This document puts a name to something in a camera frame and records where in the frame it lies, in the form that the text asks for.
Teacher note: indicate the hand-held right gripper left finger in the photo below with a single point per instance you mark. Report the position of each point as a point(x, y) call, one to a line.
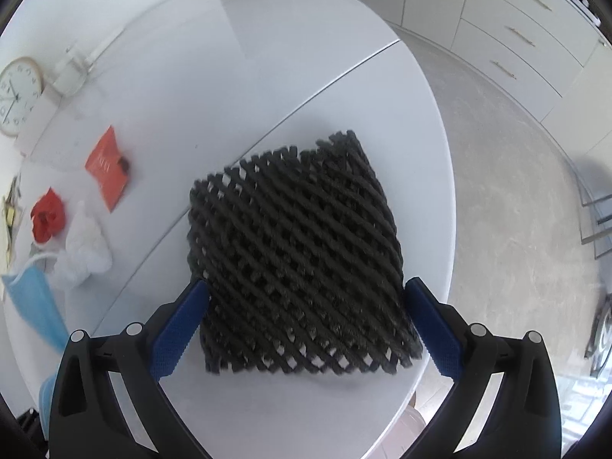
point(181, 325)

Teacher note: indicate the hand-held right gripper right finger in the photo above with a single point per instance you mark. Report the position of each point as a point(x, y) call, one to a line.
point(435, 325)

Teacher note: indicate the white tissue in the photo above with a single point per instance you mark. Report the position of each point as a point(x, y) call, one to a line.
point(83, 248)

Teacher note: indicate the black foam fruit net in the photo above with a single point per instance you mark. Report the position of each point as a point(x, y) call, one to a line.
point(296, 248)

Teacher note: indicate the blue face mask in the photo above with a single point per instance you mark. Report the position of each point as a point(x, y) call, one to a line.
point(33, 301)

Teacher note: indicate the red flat packet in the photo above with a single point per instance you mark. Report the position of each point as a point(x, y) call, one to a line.
point(107, 172)

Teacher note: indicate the red crumpled wrapper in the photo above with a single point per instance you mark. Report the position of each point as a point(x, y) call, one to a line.
point(48, 215)

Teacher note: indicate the grey metal stool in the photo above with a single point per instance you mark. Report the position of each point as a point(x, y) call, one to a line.
point(584, 201)

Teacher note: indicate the white drawer cabinet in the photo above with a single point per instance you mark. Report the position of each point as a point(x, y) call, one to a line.
point(516, 33)

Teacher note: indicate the round wall clock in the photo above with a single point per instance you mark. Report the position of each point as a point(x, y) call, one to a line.
point(19, 95)

